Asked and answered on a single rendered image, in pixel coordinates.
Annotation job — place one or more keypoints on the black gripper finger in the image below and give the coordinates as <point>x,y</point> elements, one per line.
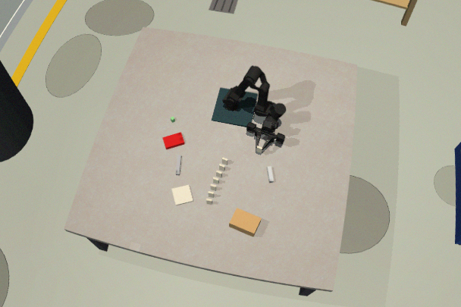
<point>269,140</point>
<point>258,136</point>

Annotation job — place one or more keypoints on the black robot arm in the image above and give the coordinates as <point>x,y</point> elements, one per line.
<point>263,108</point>

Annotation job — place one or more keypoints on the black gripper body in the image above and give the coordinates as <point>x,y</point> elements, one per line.
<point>251,127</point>

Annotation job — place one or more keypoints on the red flat block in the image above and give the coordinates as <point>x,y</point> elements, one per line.
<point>172,141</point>

